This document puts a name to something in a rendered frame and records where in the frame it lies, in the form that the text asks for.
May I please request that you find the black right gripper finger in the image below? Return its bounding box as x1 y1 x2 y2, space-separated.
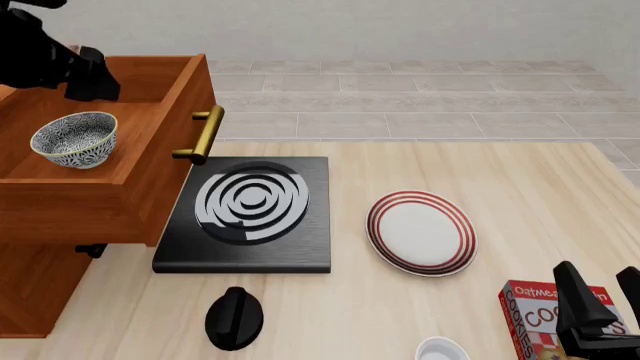
551 260 620 339
615 265 640 328

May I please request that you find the wooden cabinet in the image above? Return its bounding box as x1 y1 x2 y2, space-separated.
0 82 95 339

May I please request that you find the round black stove knob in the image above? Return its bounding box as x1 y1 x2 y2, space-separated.
203 285 265 353

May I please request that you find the black patterned bowl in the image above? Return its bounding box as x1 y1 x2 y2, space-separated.
29 111 120 171

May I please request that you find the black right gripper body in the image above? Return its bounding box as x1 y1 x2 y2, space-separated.
563 322 640 360

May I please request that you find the red cookies box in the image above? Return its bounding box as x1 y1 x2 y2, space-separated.
497 279 632 360

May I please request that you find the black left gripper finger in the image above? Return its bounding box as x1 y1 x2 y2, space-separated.
63 45 122 103

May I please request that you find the dark drawer handle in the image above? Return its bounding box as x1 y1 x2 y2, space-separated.
74 242 110 260

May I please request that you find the small white bowl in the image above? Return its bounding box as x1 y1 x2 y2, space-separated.
414 335 472 360

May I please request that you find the wooden cabinet drawer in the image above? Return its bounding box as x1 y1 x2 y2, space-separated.
0 53 219 249

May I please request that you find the flat black stove plate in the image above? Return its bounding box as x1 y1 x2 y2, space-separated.
151 156 333 275

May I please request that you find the brass drawer handle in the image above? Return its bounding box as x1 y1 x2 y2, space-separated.
171 104 226 167

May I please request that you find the white plate with red rings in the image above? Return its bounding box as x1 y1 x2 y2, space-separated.
364 189 480 279

